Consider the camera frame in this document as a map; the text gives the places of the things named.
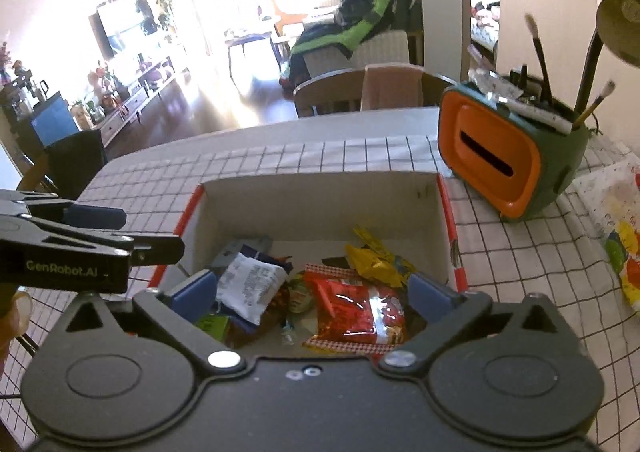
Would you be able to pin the black garment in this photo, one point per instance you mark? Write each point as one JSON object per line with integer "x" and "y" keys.
{"x": 77, "y": 161}

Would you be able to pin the orange green tissue box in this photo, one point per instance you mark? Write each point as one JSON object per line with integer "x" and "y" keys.
{"x": 490, "y": 151}

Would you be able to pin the red snack packet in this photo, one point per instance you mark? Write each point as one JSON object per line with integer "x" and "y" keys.
{"x": 360, "y": 312}

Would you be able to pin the green snack packet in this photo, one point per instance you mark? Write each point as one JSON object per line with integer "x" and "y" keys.
{"x": 212, "y": 327}

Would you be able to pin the tall potted plant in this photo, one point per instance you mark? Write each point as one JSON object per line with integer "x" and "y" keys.
{"x": 166, "y": 11}

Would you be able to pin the dark wooden chair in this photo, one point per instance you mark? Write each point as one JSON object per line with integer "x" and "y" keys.
{"x": 65, "y": 166}

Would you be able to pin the sofa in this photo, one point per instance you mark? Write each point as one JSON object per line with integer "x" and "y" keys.
{"x": 380, "y": 51}

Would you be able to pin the wooden dining chair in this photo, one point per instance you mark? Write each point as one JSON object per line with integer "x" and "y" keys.
{"x": 325, "y": 91}
{"x": 440, "y": 84}

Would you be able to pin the blue front cabinet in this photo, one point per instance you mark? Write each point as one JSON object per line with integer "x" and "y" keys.
{"x": 52, "y": 121}

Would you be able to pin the black green jacket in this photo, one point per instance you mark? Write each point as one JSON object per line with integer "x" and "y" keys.
{"x": 355, "y": 19}

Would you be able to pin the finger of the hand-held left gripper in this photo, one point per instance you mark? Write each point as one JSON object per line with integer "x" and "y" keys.
{"x": 95, "y": 217}
{"x": 150, "y": 249}

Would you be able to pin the person's left hand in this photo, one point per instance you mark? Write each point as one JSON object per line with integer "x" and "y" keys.
{"x": 15, "y": 312}

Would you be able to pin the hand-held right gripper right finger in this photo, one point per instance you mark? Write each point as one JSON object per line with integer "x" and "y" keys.
{"x": 432, "y": 302}

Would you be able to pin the coffee table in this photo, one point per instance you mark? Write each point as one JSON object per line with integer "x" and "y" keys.
{"x": 250, "y": 44}

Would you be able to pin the television cabinet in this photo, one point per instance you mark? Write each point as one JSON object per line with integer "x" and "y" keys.
{"x": 135, "y": 96}

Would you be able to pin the yellow paintbrush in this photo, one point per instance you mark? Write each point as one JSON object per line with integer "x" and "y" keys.
{"x": 595, "y": 104}

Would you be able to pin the beige desk lamp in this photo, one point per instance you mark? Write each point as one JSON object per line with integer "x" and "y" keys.
{"x": 620, "y": 6}

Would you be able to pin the bed with clothes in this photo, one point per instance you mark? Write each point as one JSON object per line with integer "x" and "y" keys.
{"x": 485, "y": 31}

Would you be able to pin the pink dining chair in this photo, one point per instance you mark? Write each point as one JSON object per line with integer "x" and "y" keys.
{"x": 392, "y": 86}

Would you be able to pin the black snack packet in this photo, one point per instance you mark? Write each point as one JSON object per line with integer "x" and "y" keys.
{"x": 336, "y": 263}

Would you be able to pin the red cardboard box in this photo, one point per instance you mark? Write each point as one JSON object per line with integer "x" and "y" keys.
{"x": 320, "y": 202}

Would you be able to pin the television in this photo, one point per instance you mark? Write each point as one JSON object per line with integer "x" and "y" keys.
{"x": 122, "y": 26}

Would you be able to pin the black paintbrush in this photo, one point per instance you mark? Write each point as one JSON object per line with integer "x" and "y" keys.
{"x": 540, "y": 56}

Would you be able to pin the light blue wrapper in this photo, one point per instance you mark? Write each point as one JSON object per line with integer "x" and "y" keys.
{"x": 287, "y": 334}

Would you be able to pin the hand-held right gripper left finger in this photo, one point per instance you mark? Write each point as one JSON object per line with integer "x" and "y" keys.
{"x": 195, "y": 289}

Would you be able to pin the brown red chip packet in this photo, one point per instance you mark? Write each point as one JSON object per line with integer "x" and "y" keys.
{"x": 252, "y": 287}

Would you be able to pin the yellow snack packet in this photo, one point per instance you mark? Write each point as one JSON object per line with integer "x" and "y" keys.
{"x": 380, "y": 259}

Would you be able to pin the colourful printed cloth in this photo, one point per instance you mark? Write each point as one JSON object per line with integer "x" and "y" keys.
{"x": 620, "y": 232}

